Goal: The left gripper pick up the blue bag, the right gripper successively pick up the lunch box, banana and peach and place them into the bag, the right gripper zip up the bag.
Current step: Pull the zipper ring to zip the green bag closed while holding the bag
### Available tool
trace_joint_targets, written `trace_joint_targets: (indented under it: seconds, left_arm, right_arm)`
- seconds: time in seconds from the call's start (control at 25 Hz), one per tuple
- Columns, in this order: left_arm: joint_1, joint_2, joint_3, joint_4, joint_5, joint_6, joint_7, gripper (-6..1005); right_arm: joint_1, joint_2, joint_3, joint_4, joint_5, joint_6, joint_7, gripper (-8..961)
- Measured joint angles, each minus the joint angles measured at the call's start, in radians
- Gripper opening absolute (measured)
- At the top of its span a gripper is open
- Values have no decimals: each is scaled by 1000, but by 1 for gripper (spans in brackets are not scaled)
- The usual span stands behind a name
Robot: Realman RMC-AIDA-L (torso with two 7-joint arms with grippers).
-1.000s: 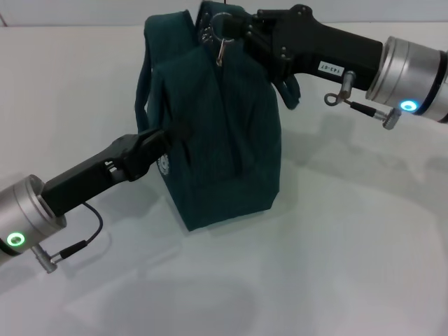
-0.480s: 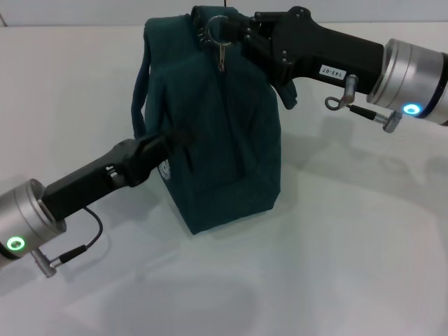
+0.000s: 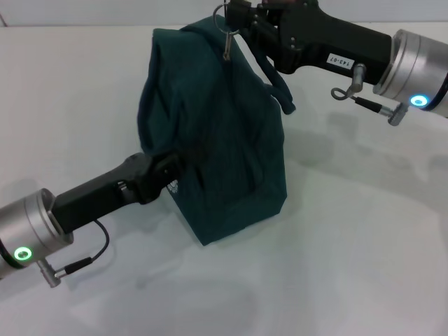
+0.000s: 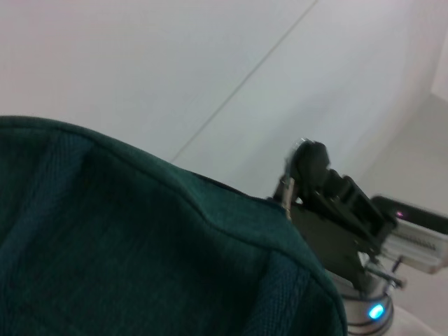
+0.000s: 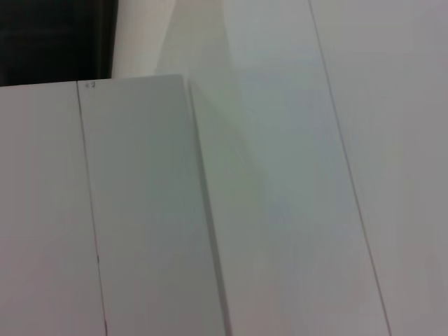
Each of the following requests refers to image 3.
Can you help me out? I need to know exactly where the metal zipper pull ring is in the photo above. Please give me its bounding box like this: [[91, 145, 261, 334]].
[[211, 2, 243, 61]]

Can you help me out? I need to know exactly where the dark teal fabric lunch bag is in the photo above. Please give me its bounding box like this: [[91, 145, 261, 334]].
[[136, 17, 298, 248]]

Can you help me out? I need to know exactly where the right gripper cable with plug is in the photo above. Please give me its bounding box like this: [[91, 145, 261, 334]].
[[330, 62, 411, 127]]

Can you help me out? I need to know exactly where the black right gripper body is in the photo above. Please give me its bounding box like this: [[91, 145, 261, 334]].
[[272, 0, 393, 85]]

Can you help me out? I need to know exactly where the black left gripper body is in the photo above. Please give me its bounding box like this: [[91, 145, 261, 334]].
[[51, 152, 183, 235]]

